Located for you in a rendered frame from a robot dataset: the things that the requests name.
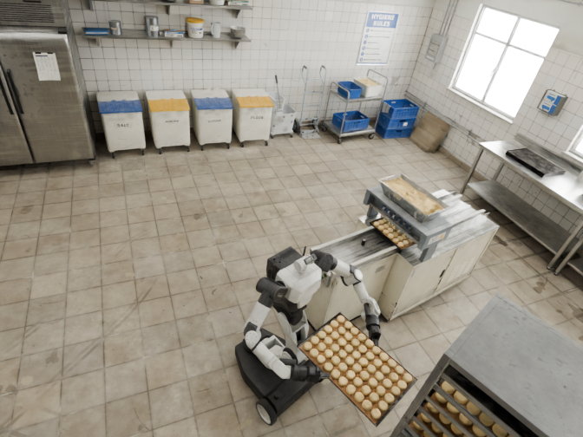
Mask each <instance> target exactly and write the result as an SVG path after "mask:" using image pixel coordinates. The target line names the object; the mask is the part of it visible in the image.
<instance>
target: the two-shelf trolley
mask: <svg viewBox="0 0 583 437"><path fill-rule="evenodd" d="M370 70H371V71H373V72H375V73H377V74H379V73H378V72H376V71H375V70H373V69H371V68H370V69H369V70H368V73H367V76H368V75H369V72H370ZM379 75H380V76H382V77H384V78H386V79H387V82H386V86H384V85H383V87H384V88H385V90H384V92H383V95H380V94H378V96H371V97H364V96H362V95H360V97H359V98H354V99H349V98H350V92H349V91H348V90H347V89H345V88H343V87H342V86H340V85H338V84H337V83H335V82H331V85H332V83H334V84H336V85H338V86H339V87H340V88H342V89H344V90H345V91H347V92H348V98H346V97H344V96H343V95H341V94H340V93H338V91H337V88H331V86H330V90H329V96H328V101H327V106H326V110H325V115H324V123H323V125H322V131H323V132H325V131H326V130H327V127H328V128H329V129H330V130H331V131H332V132H333V133H334V134H336V135H337V136H339V137H338V139H337V140H338V142H337V143H338V144H341V143H342V139H341V137H344V136H351V135H357V134H367V133H371V134H369V136H368V137H369V139H373V138H374V135H375V130H376V126H377V121H376V124H375V127H374V128H373V127H371V126H369V125H368V127H367V128H365V129H358V130H353V131H348V132H343V131H342V129H343V125H344V118H345V114H346V109H347V106H348V103H354V102H360V107H359V110H358V111H359V112H360V108H361V105H362V102H363V101H379V100H382V102H381V105H380V108H379V112H378V115H377V120H378V117H379V114H380V111H381V107H382V104H383V99H384V95H385V92H386V88H387V85H388V81H389V80H388V78H387V77H386V76H384V75H381V74H379ZM331 93H332V94H334V95H335V96H336V97H338V98H339V99H341V100H342V101H344V102H346V107H345V110H344V118H343V122H342V126H341V130H340V129H339V128H337V127H336V126H334V125H333V124H332V123H331V122H332V121H325V118H326V113H327V108H328V104H329V99H330V94H331Z"/></svg>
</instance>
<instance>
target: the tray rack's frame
mask: <svg viewBox="0 0 583 437"><path fill-rule="evenodd" d="M448 349H449V350H450V351H451V352H453V353H454V354H455V355H454V356H453V357H452V358H451V359H450V361H449V364H450V365H451V366H452V367H453V368H455V369H456V370H457V371H459V372H460V373H461V374H462V375H464V376H465V377H466V378H467V379H469V380H470V381H471V382H473V383H474V384H475V385H476V386H477V387H478V388H479V389H481V390H482V391H483V392H484V393H486V394H487V395H488V396H490V397H491V398H492V399H493V400H494V401H496V402H497V403H498V404H500V405H501V406H502V407H503V408H505V409H506V410H507V411H508V412H509V413H510V414H512V415H513V416H514V417H515V418H517V419H518V420H519V421H521V422H522V423H523V424H524V425H525V426H527V427H528V428H529V429H531V430H532V431H533V432H534V433H536V434H537V435H538V436H540V437H583V347H582V346H581V345H579V344H578V343H577V342H575V341H573V340H572V339H570V338H569V337H567V336H565V335H564V334H562V333H560V332H559V331H558V330H557V329H555V328H553V327H552V326H550V325H548V324H547V323H545V322H543V321H542V320H540V319H539V318H538V317H536V316H534V315H533V314H531V313H530V312H528V311H527V310H525V309H523V308H522V307H521V306H519V305H518V304H516V303H514V302H513V301H511V300H509V299H508V298H506V297H503V298H502V299H500V298H499V297H497V296H496V295H494V296H493V297H492V299H491V300H490V301H489V302H488V303H487V304H486V305H485V307H484V308H483V309H482V310H481V311H480V312H479V314H478V315H477V316H476V317H475V318H474V319H473V321H472V322H471V323H470V324H469V325H468V326H467V327H466V329H465V330H464V331H463V332H462V333H461V334H460V335H459V336H458V337H457V338H456V339H455V340H454V341H453V343H452V344H451V345H450V346H449V347H448Z"/></svg>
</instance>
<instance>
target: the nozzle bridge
mask: <svg viewBox="0 0 583 437"><path fill-rule="evenodd" d="M363 203H364V204H365V205H370V206H369V209H368V212H367V216H368V217H372V216H375V215H377V214H378V213H380V214H381V215H382V216H384V217H385V218H386V219H387V220H389V222H391V224H393V225H394V226H395V227H396V228H398V229H399V230H400V231H401V232H403V233H404V234H405V235H406V236H407V237H409V238H410V239H411V240H413V241H414V242H415V243H416V244H417V247H416V248H418V249H419V250H420V251H423V252H422V254H421V256H420V258H419V260H420V261H421V262H425V261H427V260H429V259H431V258H432V256H433V254H434V252H435V250H436V247H437V245H438V243H440V242H442V241H444V240H446V239H447V237H448V235H449V233H450V231H451V229H452V227H453V225H452V224H451V223H449V222H448V221H447V220H446V219H445V218H443V217H441V216H440V215H439V216H438V217H436V218H434V219H432V220H430V221H428V222H425V223H423V224H422V223H421V222H419V221H418V220H417V219H416V218H414V217H413V216H411V215H410V214H409V213H407V212H406V211H405V210H404V209H403V208H402V207H400V206H399V205H397V204H396V203H395V202H394V201H392V200H391V199H389V198H388V197H387V196H385V195H384V194H383V189H382V187H381V185H379V186H373V187H371V188H367V190H366V194H365V196H364V202H363ZM382 205H383V207H384V206H385V205H386V208H385V211H384V212H383V209H381V207H382ZM383 207H382V208H383ZM388 208H389V209H390V215H389V216H388V215H387V213H386V211H387V209H388ZM387 212H388V211H387ZM392 213H393V214H394V213H395V214H396V216H395V219H392V217H391V214H392ZM393 214H392V216H393ZM398 216H399V217H400V218H401V220H400V223H399V224H398V223H397V221H396V219H397V220H398V219H399V218H397V217H398ZM403 221H405V222H406V225H405V227H404V228H402V225H403V223H402V222H403ZM408 225H411V229H410V231H409V232H407V227H408ZM408 229H409V227H408Z"/></svg>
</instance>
